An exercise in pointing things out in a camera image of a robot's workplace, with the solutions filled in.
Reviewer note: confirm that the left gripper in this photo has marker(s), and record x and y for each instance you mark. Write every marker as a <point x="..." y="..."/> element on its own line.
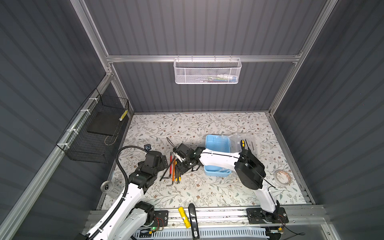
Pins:
<point x="163" y="165"/>

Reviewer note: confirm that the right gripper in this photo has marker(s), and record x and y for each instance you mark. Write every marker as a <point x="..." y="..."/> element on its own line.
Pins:
<point x="180" y="167"/>

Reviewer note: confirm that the black yellow screwdriver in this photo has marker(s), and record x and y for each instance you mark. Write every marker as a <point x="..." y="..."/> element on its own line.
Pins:
<point x="243" y="144"/>

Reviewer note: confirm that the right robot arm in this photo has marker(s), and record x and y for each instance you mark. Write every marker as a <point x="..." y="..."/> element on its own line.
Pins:
<point x="248" y="168"/>

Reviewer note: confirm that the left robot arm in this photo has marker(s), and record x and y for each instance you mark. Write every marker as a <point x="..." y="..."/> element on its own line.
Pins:
<point x="130" y="212"/>

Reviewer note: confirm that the yellow tube in basket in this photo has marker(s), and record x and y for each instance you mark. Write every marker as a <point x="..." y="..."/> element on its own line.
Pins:
<point x="123" y="115"/>

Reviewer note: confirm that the black pad in basket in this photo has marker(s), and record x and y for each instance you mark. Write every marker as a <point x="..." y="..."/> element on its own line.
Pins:
<point x="106" y="124"/>

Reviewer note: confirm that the clear tape roll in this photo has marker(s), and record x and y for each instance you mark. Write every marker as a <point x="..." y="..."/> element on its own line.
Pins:
<point x="282" y="178"/>

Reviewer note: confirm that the red handled tool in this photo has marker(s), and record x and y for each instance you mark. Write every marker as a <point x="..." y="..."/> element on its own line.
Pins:
<point x="171" y="163"/>

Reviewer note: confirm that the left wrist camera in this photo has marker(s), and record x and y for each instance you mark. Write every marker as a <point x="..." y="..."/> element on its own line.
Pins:
<point x="148" y="147"/>

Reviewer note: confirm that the orange handled screwdriver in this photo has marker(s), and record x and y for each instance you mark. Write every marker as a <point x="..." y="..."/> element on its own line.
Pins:
<point x="174" y="173"/>

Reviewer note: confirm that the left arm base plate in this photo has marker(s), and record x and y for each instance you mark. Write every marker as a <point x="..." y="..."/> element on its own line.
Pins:
<point x="160" y="219"/>

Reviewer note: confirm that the yellow marker on rail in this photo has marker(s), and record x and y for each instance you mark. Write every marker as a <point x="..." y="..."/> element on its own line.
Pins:
<point x="184" y="217"/>

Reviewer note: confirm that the black wire basket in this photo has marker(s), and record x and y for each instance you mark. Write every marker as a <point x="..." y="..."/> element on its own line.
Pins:
<point x="79" y="145"/>

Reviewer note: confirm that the black handle tool on rail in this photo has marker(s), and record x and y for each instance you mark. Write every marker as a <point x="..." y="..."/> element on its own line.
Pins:
<point x="194" y="222"/>

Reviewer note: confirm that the white wire mesh basket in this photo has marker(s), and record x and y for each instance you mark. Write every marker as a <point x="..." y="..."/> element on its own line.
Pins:
<point x="207" y="71"/>

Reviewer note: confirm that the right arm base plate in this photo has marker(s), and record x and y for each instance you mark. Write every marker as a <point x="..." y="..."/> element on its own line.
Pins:
<point x="259" y="216"/>

